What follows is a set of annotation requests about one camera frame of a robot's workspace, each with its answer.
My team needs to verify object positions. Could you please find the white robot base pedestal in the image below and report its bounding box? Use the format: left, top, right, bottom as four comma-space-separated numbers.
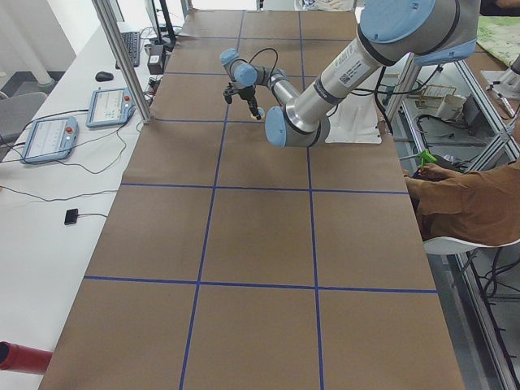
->
325, 94, 382, 145

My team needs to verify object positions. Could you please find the black keyboard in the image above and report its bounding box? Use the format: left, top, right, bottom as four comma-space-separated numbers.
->
120, 32, 141, 67

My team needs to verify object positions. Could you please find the person in brown clothes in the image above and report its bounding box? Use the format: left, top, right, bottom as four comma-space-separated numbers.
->
403, 160, 519, 247

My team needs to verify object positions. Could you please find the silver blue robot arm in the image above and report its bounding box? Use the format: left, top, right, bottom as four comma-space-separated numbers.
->
220, 1, 480, 147

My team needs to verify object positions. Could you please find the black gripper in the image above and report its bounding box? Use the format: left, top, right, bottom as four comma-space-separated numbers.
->
223, 81, 260, 119

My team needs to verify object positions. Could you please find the light blue call bell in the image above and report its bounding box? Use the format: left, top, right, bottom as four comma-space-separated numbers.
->
251, 107, 265, 121

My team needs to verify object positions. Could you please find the teach pendant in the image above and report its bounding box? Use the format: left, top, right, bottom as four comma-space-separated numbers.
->
85, 88, 136, 128
20, 116, 79, 164

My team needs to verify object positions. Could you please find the black power adapter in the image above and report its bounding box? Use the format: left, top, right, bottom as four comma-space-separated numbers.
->
147, 45, 166, 75

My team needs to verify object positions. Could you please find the near teach pendant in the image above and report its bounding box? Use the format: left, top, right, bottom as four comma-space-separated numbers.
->
20, 116, 79, 164

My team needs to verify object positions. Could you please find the black computer mouse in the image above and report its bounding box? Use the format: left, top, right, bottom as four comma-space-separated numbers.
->
95, 71, 114, 82

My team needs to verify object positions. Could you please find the red cylinder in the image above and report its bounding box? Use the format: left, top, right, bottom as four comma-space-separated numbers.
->
1, 341, 53, 375

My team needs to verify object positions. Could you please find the aluminium frame post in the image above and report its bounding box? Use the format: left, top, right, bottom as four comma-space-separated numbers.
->
92, 0, 152, 124

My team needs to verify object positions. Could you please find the green clamp tool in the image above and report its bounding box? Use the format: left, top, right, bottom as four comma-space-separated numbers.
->
418, 149, 437, 168

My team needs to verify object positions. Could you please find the small black square device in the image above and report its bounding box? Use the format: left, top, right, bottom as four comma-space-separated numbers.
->
64, 208, 79, 226

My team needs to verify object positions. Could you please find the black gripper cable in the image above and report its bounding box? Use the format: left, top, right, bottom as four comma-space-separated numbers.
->
247, 47, 281, 82

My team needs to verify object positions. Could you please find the white cup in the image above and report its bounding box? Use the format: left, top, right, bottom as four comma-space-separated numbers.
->
435, 94, 466, 120

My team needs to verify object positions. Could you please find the far teach pendant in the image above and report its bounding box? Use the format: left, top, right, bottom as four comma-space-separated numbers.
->
85, 88, 136, 128

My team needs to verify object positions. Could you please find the aluminium frame table rail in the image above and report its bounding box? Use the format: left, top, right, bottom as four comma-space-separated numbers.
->
395, 61, 519, 171

